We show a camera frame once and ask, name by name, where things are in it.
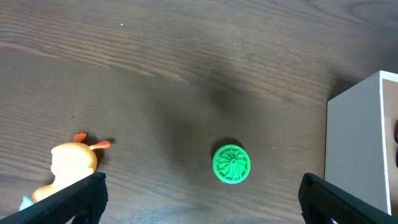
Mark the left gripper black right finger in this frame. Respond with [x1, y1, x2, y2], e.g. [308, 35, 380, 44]
[298, 173, 397, 224]

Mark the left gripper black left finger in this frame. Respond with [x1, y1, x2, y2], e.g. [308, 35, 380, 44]
[1, 172, 108, 224]

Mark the orange rubber duck toy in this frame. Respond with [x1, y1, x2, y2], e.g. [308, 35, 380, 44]
[19, 133, 111, 210]

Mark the white cardboard box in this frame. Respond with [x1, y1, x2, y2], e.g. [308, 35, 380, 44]
[325, 70, 397, 216]

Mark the green round disc toy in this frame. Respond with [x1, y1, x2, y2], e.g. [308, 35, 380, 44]
[212, 144, 251, 184]

